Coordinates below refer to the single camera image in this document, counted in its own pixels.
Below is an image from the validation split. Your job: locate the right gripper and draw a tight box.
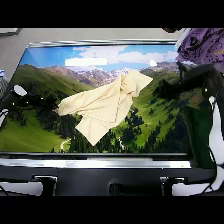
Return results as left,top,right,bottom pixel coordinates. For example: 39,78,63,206
157,79,175,100

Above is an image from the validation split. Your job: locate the dark green garment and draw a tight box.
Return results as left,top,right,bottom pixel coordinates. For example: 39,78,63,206
181,105,216,170

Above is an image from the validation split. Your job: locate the cream garment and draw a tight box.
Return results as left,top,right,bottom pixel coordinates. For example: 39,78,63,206
57,69,154,147

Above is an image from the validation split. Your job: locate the silver frame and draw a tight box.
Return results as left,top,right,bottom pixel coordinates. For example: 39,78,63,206
0,157,193,196

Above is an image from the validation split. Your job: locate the purple patterned garment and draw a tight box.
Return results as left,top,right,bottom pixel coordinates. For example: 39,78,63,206
175,28,224,66

